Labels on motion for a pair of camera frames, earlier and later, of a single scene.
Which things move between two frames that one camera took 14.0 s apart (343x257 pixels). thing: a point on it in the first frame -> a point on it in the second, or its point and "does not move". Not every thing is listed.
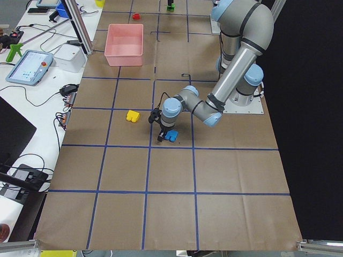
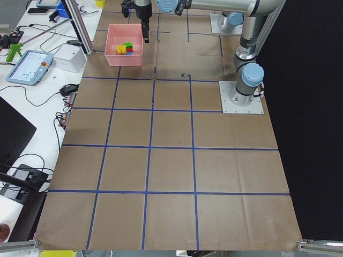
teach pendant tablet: [30, 68] does not move
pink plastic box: [124, 45] does not move
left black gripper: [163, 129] -> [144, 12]
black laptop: [15, 133] does not move
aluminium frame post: [79, 25] does not move
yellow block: [133, 116] -> [121, 50]
